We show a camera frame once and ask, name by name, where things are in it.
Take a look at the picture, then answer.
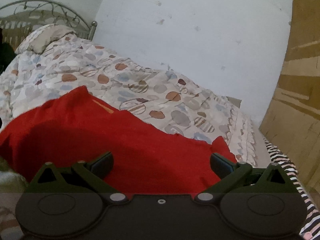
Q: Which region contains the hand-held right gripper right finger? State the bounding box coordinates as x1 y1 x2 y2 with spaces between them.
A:
195 152 298 203

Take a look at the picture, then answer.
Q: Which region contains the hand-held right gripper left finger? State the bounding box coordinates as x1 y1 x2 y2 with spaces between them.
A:
27 151 126 204

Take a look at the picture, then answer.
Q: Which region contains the red long-sleeved dress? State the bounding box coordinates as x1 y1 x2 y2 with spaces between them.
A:
0 85 237 193

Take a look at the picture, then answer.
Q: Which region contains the black and white striped sheet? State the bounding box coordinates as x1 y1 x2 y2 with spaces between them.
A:
264 140 320 240

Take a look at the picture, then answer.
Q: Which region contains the patterned quilt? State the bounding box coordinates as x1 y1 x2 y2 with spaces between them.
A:
0 24 260 168

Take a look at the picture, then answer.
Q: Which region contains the plywood board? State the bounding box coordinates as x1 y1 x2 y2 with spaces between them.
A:
259 0 320 193

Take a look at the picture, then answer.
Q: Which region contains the beige patterned pillow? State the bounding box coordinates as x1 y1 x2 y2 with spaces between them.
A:
15 24 77 54

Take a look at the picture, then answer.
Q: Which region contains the metal bed headboard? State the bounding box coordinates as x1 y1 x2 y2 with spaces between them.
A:
0 0 98 41

